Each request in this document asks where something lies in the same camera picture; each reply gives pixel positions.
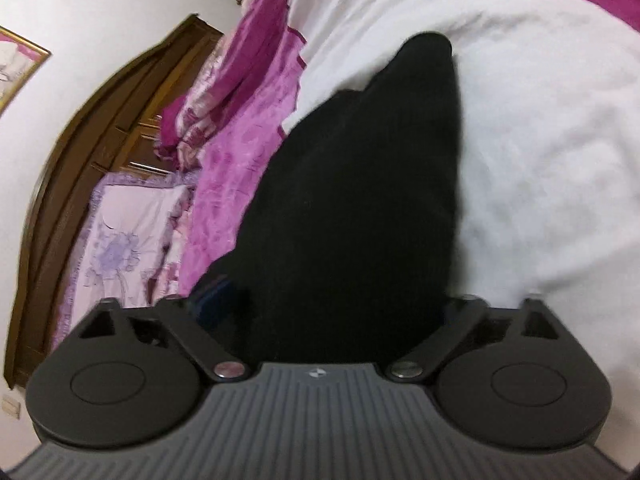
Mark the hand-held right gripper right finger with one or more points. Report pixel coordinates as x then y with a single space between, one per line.
450 332

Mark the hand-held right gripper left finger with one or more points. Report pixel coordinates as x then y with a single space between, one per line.
186 330

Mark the black garment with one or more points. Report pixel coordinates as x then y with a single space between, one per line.
360 185

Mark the lilac floral pillow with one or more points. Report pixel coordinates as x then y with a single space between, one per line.
125 240

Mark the pink floral bedspread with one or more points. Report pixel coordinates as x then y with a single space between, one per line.
235 170

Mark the white and magenta blanket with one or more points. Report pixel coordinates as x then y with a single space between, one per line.
540 135

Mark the wooden headboard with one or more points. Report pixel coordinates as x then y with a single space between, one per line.
100 125

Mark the gold framed picture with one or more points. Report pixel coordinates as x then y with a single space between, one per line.
17 67

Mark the white wall socket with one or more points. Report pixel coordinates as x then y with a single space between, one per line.
10 405

